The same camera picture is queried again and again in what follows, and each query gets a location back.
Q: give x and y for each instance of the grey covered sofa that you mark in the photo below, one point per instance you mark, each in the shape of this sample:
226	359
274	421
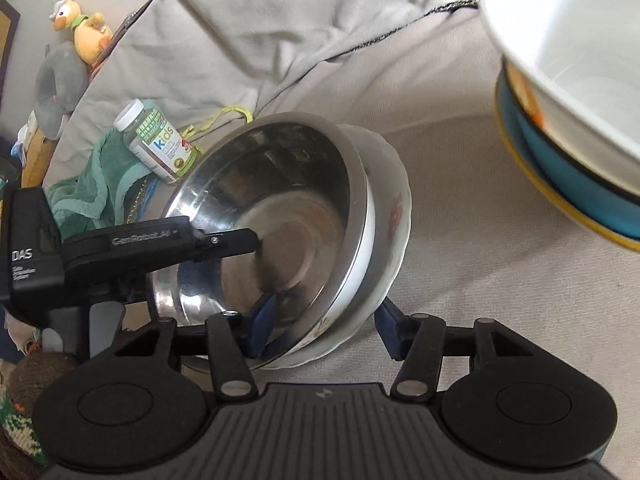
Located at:
450	310

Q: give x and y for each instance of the framed wall picture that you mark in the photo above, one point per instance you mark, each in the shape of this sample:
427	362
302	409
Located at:
7	25

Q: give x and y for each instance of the person's left forearm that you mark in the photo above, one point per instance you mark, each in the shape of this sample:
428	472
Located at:
35	385

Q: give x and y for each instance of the yellow duck plush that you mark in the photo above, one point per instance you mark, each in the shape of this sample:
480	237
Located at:
90	35

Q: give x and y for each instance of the white floral plate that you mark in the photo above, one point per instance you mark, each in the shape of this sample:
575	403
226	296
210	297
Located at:
395	200

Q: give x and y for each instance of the blue enamel bowl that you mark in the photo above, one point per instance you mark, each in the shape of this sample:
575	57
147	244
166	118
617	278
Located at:
575	180

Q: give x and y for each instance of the yellow cushion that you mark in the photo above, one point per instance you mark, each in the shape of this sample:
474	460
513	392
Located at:
37	160

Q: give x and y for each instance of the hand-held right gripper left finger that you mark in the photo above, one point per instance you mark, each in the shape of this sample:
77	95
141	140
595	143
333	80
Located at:
262	317

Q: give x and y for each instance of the stainless steel bowl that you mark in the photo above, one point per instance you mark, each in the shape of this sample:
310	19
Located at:
300	200

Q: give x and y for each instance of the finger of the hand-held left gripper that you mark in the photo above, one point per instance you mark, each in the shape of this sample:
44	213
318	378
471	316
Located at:
230	242

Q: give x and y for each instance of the white and blue cloth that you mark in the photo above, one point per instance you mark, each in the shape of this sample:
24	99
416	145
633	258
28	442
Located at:
21	135

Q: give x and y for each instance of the green towel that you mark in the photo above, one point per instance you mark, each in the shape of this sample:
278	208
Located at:
100	175

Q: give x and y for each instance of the magazine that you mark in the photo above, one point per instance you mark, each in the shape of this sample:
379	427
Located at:
112	37

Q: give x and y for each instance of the white bowl with brown print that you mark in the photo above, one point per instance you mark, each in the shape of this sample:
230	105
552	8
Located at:
369	230

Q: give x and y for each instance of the white bowl with yellow rim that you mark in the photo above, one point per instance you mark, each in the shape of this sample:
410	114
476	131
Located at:
565	212

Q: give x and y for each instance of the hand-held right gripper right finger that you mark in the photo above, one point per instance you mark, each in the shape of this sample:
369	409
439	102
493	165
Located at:
387	327

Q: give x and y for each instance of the clear vitamin bottle white cap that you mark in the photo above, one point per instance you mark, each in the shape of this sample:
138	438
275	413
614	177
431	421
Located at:
160	147

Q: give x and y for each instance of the grey plush neck pillow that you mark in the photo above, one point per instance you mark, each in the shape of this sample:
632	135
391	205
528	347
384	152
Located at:
60	80

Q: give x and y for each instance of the white printed tub bowl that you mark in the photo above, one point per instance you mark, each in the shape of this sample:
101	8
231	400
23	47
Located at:
575	35

